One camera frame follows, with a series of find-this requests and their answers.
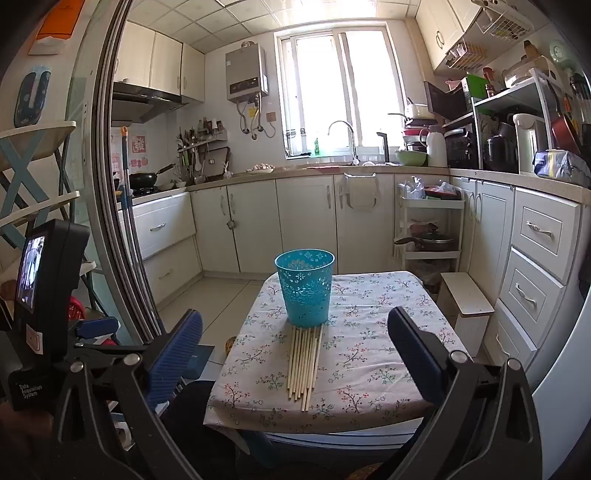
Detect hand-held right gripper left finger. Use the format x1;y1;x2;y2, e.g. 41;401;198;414
53;309;205;480

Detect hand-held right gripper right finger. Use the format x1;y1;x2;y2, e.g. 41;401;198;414
387;306;544;480

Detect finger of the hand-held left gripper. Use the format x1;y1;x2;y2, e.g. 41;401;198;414
75;316;119;341

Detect bundle of wooden chopsticks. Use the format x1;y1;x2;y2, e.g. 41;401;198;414
286;323;324;412

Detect teal perforated plastic basket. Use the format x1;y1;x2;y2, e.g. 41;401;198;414
274;249;335;328

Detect blue dustpan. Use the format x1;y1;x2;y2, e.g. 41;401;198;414
178;344;215;381

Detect floral tablecloth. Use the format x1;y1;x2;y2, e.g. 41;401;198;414
204;271;472;435

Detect person's left leg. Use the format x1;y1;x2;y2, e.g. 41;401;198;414
164;383;243;480

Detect white step stool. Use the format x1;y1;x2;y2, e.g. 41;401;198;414
438;271;496;358

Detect cream two-drawer base cabinet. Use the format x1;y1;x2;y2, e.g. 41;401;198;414
131;191;204;305

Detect pan with glass lid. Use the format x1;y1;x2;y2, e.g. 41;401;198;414
394;233;455;252

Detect white storage trolley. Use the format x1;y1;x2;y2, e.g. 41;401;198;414
393;180;465;296

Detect cream panelled drawer cabinet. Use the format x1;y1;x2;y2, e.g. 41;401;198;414
450;178;583;393

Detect black wok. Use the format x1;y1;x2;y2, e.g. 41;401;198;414
128;164;177;189

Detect plastic bags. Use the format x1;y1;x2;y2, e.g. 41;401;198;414
399;176;458;200

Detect white hanging trash bin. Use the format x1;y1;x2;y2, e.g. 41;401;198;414
339;173;380;212

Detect blue and cream shelf rack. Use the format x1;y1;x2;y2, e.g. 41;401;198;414
0;121;79;278

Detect cream base cabinet with doors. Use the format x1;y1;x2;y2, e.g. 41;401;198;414
189;173;398;275

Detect dark baking tray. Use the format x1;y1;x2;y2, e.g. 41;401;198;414
203;147;232;182

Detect green bowl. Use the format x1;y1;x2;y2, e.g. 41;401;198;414
394;148;428;168

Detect white thermos jug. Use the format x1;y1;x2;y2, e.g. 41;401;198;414
426;126;448;168

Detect black countertop oven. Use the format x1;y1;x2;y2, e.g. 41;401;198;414
445;124;483;169

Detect beige kitchen countertop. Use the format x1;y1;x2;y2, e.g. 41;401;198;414
131;164;591;204

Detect black rice cooker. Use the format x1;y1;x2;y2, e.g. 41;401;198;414
482;124;518;172

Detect range hood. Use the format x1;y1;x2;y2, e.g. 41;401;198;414
111;82;189;124

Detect stack of pots and bowls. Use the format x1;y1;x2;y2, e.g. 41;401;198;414
401;102;432;152

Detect blue and yellow packet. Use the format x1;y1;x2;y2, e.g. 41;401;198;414
533;148;591;188

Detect chrome curved faucet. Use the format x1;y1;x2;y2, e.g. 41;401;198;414
327;120;361;166

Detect white electric water boiler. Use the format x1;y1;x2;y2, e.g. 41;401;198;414
512;113;550;176

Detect black microwave oven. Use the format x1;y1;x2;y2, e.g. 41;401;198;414
424;80;467;118

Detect red pot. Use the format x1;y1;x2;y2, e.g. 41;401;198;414
549;113;583;155

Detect green box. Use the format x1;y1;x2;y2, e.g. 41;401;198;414
462;74;490;112

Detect kitchen window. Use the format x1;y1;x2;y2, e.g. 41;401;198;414
276;25;407;160

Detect white metal shelf rack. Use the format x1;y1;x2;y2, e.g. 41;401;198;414
473;69;568;174

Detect orange and white paper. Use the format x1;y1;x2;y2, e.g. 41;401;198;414
30;0;86;55

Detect grey gas water heater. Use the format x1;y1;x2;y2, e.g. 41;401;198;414
225;44;269;103

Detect grey sliding door frame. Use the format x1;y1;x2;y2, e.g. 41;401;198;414
65;0;162;344

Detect mop with orange-tipped handle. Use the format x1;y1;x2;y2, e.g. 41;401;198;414
117;127;162;333

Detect blue U-shaped wall decoration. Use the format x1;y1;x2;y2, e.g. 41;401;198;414
13;69;51;129

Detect wall rack with kitchen utensils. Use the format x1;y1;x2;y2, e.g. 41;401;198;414
175;117;229;185

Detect cream wall cabinet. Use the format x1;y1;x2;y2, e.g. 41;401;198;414
113;21;206;103
414;0;490;72

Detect small white wire basket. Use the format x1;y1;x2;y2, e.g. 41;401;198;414
445;41;488;70

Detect large white wire basket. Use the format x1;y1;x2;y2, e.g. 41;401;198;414
471;0;536;35

